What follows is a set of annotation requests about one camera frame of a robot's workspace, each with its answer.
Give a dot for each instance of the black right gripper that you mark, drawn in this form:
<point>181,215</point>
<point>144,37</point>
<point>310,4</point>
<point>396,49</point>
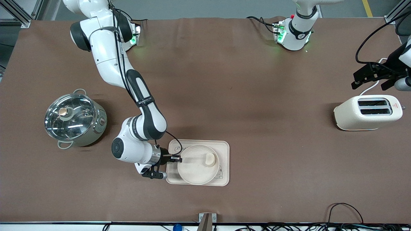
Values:
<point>164,154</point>

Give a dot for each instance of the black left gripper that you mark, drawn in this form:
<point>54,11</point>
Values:
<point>389,68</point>

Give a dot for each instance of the round cream plate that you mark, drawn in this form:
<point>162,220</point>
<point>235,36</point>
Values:
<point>194,170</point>

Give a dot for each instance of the small cream bun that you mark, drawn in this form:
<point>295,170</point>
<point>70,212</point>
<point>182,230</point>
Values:
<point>210,159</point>

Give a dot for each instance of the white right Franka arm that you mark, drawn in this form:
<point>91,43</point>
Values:
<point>109,61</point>

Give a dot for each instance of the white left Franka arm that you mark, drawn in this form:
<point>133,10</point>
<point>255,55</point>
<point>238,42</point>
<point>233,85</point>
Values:
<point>298,32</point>

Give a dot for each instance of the cream rabbit print tray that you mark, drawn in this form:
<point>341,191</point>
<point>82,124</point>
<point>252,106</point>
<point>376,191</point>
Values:
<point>224,154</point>

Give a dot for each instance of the cream two-slot toaster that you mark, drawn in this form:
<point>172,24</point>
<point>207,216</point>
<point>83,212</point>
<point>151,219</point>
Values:
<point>356,120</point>

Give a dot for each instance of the blue round object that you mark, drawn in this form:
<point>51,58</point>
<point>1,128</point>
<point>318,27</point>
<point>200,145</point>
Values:
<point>177,227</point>

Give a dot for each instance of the stainless steel pot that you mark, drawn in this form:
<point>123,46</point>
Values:
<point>93,131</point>

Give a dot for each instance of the brown table cloth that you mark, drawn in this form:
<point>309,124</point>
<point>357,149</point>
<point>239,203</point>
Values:
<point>257,96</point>

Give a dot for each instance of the glass pot lid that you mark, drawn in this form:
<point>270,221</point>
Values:
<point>75,126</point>

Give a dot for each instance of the grey metal bracket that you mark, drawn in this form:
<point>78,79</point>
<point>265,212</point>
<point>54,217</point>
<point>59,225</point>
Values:
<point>207,219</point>

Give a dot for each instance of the aluminium frame profile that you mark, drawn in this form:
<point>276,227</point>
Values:
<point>22,16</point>
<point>395,12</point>

